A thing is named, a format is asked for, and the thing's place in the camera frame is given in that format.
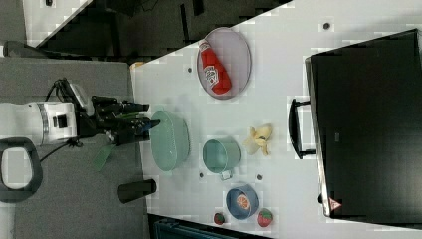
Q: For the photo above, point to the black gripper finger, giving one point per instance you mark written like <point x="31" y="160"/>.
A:
<point x="134" y="107"/>
<point x="146" y="126"/>

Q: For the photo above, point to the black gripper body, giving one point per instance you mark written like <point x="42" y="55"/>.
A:
<point x="109" y="119"/>

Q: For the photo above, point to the peeled yellow banana toy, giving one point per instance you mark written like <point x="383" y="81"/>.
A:
<point x="258" y="139"/>

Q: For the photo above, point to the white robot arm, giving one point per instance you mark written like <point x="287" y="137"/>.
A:
<point x="25" y="127"/>

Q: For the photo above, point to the black toaster oven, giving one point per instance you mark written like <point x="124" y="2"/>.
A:
<point x="363" y="123"/>

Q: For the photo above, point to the green perforated colander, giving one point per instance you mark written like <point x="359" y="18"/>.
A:
<point x="170" y="142"/>

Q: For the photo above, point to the green slotted spatula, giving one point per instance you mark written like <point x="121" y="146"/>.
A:
<point x="102" y="156"/>

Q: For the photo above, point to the dark grey cup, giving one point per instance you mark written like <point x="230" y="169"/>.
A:
<point x="131" y="191"/>

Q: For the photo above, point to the green metal cup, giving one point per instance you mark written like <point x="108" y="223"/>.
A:
<point x="221" y="156"/>

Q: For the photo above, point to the red ketchup bottle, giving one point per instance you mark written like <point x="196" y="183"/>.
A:
<point x="216" y="75"/>

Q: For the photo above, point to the dark blue crate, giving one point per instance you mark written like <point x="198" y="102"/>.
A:
<point x="172" y="229"/>

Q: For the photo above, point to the small red fruit toy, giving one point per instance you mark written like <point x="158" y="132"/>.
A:
<point x="219" y="218"/>

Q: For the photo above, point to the grey oval plate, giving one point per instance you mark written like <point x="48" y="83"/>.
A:
<point x="233" y="52"/>

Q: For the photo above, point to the blue cup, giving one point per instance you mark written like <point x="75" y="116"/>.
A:
<point x="231" y="201"/>

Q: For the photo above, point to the orange slice toy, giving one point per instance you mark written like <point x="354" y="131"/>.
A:
<point x="243" y="202"/>

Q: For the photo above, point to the red strawberry toy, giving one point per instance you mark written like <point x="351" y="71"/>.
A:
<point x="265" y="217"/>

